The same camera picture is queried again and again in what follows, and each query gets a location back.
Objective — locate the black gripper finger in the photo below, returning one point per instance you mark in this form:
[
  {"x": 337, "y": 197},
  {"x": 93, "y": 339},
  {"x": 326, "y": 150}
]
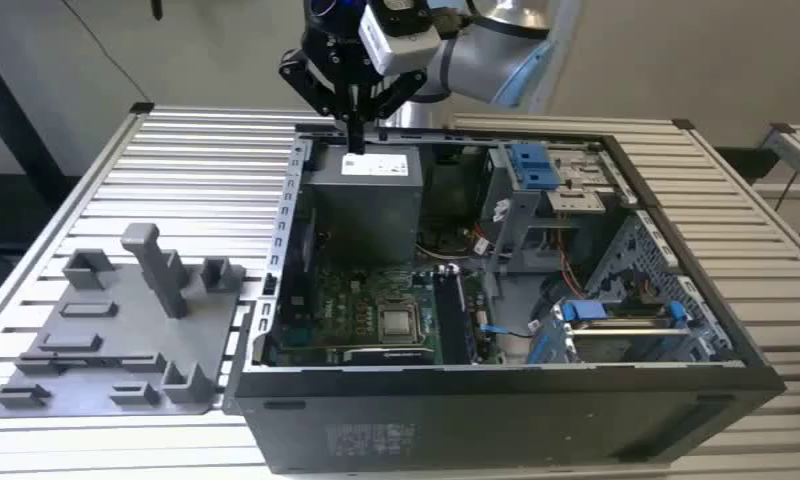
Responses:
[
  {"x": 310, "y": 82},
  {"x": 401, "y": 87}
]

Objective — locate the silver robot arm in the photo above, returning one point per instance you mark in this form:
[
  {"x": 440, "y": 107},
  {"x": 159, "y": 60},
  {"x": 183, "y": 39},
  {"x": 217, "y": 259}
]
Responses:
[{"x": 481, "y": 65}]

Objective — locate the blue plastic drive latch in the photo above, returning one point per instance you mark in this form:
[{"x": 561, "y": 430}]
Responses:
[{"x": 534, "y": 165}]

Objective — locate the grey power supply unit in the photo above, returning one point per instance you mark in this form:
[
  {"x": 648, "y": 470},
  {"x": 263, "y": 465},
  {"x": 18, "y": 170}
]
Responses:
[{"x": 361, "y": 220}]

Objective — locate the grey metal drive cage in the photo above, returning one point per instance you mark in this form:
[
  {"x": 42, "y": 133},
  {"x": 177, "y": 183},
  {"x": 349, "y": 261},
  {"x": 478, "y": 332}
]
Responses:
[{"x": 577, "y": 201}]

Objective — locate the black case fan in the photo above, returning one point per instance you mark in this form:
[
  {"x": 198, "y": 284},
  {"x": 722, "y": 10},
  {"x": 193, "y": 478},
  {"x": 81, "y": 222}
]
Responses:
[{"x": 302, "y": 270}]

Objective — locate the green motherboard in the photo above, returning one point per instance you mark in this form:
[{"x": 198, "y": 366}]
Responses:
[{"x": 347, "y": 300}]

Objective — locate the silver CPU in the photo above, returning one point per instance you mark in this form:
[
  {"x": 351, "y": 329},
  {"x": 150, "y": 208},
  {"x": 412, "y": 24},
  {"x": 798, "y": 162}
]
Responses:
[{"x": 399, "y": 323}]

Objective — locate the hard disk in blue carrier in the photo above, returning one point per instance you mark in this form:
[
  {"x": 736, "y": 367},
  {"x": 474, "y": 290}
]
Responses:
[{"x": 584, "y": 310}]

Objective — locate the black graphics card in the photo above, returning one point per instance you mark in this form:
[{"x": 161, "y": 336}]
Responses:
[{"x": 387, "y": 355}]

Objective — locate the grey parts rack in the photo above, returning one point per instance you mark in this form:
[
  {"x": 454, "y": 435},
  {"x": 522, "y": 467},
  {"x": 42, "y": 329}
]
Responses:
[{"x": 134, "y": 330}]

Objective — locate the metal slat side table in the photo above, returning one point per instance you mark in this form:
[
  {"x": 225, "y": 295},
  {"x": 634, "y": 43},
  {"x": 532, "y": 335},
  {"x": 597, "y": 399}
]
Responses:
[{"x": 790, "y": 145}]

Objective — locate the black PC case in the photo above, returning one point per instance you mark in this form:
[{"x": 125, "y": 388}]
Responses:
[{"x": 441, "y": 425}]

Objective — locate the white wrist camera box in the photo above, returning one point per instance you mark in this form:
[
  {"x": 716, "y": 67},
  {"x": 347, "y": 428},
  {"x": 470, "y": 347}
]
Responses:
[{"x": 401, "y": 45}]

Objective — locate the black furniture frame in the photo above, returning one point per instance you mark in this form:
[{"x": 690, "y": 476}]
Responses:
[{"x": 14, "y": 210}]

